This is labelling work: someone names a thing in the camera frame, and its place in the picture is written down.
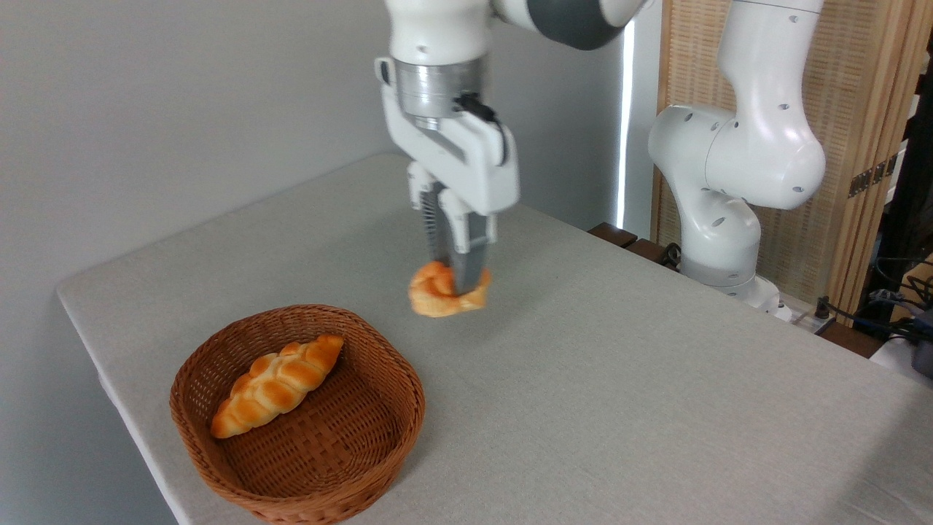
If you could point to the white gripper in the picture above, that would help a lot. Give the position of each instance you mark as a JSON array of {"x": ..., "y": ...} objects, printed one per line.
[{"x": 474, "y": 168}]

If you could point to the round braided bread bun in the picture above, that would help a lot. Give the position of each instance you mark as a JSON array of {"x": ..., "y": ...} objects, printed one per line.
[{"x": 436, "y": 292}]

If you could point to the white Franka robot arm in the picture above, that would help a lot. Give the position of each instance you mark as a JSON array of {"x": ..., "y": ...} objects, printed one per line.
[{"x": 751, "y": 146}]

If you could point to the long braided bread loaf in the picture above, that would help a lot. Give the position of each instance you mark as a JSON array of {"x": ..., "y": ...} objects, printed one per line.
[{"x": 277, "y": 384}]

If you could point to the brown wicker basket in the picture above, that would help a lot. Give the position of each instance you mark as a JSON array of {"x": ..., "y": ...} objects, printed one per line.
[{"x": 321, "y": 452}]

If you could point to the dark brown wooden block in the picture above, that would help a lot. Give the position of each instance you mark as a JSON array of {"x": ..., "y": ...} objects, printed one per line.
[
  {"x": 651, "y": 252},
  {"x": 614, "y": 234}
]

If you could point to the grey tablecloth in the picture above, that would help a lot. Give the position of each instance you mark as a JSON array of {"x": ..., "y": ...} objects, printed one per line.
[{"x": 619, "y": 437}]

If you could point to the black vertical stand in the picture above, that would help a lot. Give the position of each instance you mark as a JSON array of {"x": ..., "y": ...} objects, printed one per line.
[{"x": 911, "y": 204}]

